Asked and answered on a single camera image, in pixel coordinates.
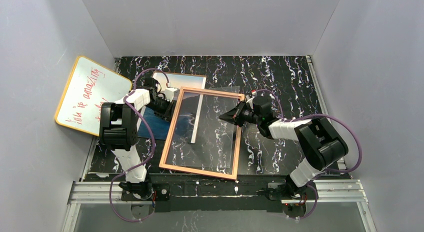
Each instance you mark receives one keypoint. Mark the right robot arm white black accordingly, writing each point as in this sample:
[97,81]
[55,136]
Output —
[321,144]

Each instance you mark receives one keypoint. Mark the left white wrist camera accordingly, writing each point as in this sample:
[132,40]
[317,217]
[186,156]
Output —
[171,94]

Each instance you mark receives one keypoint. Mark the seascape photo on board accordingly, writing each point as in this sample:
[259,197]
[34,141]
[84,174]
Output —
[189,118]

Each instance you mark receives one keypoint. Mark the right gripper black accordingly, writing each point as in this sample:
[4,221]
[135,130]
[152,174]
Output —
[239,114]

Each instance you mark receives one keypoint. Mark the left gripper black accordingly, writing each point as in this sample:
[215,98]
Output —
[167,109]

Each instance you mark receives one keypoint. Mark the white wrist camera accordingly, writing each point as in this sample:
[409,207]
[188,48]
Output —
[171,94]
[249,98]

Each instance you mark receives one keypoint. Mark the yellow-framed whiteboard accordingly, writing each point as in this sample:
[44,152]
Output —
[88,87]

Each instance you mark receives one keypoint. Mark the aluminium rail front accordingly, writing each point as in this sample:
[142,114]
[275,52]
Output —
[175,193]

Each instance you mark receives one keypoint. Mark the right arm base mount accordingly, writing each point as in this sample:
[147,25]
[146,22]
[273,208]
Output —
[285,192]

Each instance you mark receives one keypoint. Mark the pink wooden picture frame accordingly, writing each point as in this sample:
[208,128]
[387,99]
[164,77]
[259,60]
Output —
[234,174]

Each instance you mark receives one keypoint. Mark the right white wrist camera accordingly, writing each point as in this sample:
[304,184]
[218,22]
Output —
[249,98]

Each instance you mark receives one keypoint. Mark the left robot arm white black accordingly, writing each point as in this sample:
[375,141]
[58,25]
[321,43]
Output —
[120,121]

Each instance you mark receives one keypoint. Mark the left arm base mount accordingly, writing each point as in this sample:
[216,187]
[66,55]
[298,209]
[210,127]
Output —
[145,191]

